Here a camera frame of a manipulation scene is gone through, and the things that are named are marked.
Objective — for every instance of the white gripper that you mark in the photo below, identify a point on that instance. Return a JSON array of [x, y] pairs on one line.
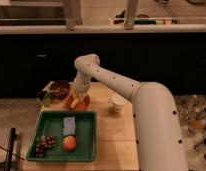
[[82, 84]]

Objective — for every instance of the yellow banana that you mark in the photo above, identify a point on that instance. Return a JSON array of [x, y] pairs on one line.
[[75, 102]]

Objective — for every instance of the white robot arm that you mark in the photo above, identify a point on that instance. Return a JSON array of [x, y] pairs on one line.
[[157, 128]]

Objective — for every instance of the orange-red bowl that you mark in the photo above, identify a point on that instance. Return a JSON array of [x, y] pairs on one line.
[[84, 101]]

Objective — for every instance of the dark red bowl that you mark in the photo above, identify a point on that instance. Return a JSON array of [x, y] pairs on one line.
[[59, 89]]

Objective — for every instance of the green leafy vegetable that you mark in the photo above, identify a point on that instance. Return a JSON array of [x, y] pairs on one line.
[[46, 98]]

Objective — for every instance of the white paper cup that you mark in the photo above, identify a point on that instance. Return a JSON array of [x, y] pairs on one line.
[[117, 102]]

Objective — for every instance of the pale blue sponge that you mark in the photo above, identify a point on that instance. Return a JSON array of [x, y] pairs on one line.
[[69, 126]]

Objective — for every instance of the green plastic tray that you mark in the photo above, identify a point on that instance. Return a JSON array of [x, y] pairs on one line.
[[51, 123]]

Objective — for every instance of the orange fruit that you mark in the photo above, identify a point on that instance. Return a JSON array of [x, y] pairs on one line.
[[69, 143]]

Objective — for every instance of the bunch of dark grapes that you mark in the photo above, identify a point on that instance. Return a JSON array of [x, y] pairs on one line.
[[43, 144]]

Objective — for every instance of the black stand with cable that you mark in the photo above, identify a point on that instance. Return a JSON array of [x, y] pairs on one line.
[[9, 150]]

